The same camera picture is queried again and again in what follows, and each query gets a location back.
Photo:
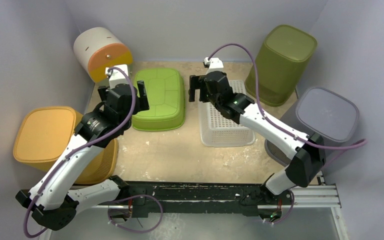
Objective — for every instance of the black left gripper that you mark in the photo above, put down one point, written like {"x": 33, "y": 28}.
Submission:
{"x": 141, "y": 101}

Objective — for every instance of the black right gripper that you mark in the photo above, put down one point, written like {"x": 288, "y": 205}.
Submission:
{"x": 204, "y": 84}

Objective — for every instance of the green solid tray underneath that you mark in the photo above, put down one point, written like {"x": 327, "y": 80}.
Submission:
{"x": 166, "y": 97}

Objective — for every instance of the light green mesh tray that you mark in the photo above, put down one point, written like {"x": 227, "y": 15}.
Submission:
{"x": 218, "y": 131}

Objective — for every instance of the olive green waste basket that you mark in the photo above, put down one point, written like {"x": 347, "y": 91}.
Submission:
{"x": 280, "y": 62}

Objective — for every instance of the yellow slatted waste basket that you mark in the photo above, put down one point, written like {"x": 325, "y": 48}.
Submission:
{"x": 44, "y": 134}

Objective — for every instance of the grey slatted waste basket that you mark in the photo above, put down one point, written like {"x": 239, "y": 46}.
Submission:
{"x": 325, "y": 112}

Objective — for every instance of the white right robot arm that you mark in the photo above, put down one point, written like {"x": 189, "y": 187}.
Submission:
{"x": 306, "y": 160}

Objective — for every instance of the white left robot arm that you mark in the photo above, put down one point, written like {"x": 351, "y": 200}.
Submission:
{"x": 51, "y": 202}

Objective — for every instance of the white drawer cabinet coloured fronts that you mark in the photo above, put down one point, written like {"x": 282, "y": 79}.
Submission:
{"x": 97, "y": 49}

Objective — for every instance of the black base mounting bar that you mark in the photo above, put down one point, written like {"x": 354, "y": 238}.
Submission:
{"x": 247, "y": 199}

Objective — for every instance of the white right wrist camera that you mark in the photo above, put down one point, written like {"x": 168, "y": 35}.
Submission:
{"x": 213, "y": 64}

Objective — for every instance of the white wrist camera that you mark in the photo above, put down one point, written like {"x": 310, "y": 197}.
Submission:
{"x": 213, "y": 64}
{"x": 115, "y": 77}

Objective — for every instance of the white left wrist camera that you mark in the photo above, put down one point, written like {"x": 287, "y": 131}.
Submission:
{"x": 115, "y": 77}

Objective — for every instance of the aluminium frame rail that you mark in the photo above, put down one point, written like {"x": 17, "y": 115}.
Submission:
{"x": 316, "y": 196}

